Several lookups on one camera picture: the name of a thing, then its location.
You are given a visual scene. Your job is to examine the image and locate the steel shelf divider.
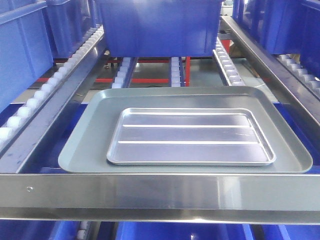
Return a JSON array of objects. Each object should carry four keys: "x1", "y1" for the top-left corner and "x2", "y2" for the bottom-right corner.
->
[
  {"x1": 221, "y1": 15, "x2": 320, "y2": 141},
  {"x1": 0, "y1": 34, "x2": 107, "y2": 173}
]

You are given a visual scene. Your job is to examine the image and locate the centre roller rail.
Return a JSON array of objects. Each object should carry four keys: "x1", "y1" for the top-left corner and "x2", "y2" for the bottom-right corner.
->
[{"x1": 169, "y1": 57, "x2": 186, "y2": 87}]

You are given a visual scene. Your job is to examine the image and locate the steel front shelf beam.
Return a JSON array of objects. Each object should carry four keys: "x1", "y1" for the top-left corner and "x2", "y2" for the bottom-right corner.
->
[{"x1": 0, "y1": 174, "x2": 320, "y2": 225}]

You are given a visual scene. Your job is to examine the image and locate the blue crate far left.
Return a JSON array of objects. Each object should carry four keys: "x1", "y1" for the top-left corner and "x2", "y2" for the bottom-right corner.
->
[{"x1": 0, "y1": 0, "x2": 53, "y2": 110}]

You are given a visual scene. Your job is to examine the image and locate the red steel floor frame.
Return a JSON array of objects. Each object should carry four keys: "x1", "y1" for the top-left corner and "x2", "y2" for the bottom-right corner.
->
[{"x1": 32, "y1": 37, "x2": 233, "y2": 87}]

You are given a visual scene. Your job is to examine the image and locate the far right roller rail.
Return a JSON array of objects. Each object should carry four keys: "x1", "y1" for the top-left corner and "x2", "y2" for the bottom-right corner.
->
[{"x1": 276, "y1": 54, "x2": 320, "y2": 100}]

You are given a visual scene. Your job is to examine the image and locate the ribbed silver metal tray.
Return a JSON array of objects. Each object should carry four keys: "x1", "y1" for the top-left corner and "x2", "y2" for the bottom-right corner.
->
[{"x1": 106, "y1": 107, "x2": 276, "y2": 167}]

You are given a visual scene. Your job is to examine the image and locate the right steel shelf divider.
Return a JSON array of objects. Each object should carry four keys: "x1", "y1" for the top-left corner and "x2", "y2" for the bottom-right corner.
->
[{"x1": 221, "y1": 15, "x2": 320, "y2": 141}]

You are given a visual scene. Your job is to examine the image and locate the left steel shelf divider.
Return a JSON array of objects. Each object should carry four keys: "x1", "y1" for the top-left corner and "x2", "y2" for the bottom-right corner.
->
[{"x1": 0, "y1": 34, "x2": 107, "y2": 173}]

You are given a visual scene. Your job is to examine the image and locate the centre blue crate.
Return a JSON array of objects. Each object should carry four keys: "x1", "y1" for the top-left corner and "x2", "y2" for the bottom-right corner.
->
[{"x1": 97, "y1": 0, "x2": 222, "y2": 57}]

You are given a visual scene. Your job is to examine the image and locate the centre-right roller rail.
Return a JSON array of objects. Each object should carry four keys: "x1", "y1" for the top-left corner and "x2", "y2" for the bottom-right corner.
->
[{"x1": 212, "y1": 38, "x2": 245, "y2": 86}]

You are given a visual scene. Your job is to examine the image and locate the blue crate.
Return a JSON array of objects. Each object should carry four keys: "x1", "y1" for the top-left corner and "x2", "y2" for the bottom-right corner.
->
[
  {"x1": 232, "y1": 0, "x2": 320, "y2": 77},
  {"x1": 97, "y1": 0, "x2": 222, "y2": 57},
  {"x1": 0, "y1": 0, "x2": 53, "y2": 110},
  {"x1": 43, "y1": 0, "x2": 97, "y2": 59}
]

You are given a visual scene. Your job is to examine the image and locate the blue crate back left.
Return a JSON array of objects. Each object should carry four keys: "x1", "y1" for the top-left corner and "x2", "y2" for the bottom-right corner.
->
[{"x1": 43, "y1": 0, "x2": 97, "y2": 59}]

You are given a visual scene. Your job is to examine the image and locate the blue crate far right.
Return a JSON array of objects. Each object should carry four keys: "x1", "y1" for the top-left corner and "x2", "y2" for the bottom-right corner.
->
[{"x1": 232, "y1": 0, "x2": 320, "y2": 77}]

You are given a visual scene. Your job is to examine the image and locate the left white roller rail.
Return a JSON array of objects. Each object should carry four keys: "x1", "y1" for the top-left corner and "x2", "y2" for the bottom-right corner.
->
[{"x1": 0, "y1": 24, "x2": 104, "y2": 151}]

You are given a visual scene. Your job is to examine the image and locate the large grey-green tray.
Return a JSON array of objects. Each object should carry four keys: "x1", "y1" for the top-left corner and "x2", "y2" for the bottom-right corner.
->
[{"x1": 58, "y1": 86, "x2": 313, "y2": 174}]

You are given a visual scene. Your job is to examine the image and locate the centre-left roller rail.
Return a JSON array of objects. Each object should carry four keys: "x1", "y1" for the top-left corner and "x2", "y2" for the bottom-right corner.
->
[{"x1": 111, "y1": 57, "x2": 139, "y2": 89}]

